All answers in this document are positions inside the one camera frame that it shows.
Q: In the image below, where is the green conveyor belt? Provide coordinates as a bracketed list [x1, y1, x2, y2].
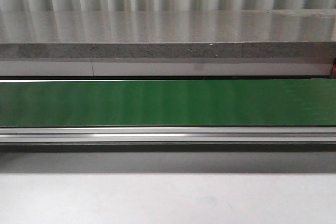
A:
[1, 79, 335, 152]

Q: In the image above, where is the grey stone counter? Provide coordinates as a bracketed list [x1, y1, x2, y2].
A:
[1, 9, 335, 80]

